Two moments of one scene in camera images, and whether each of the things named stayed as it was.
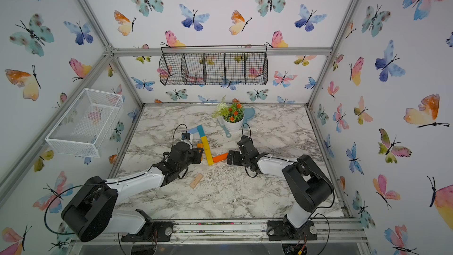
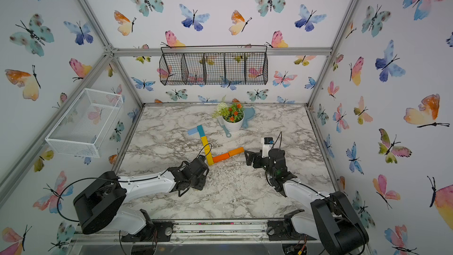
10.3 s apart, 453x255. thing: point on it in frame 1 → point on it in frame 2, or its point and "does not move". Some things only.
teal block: [200, 130] does not move
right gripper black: [235, 159] → [258, 156]
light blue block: [193, 130] does not move
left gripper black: [197, 156] → [203, 179]
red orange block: [220, 157] does not move
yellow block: [209, 157] does not move
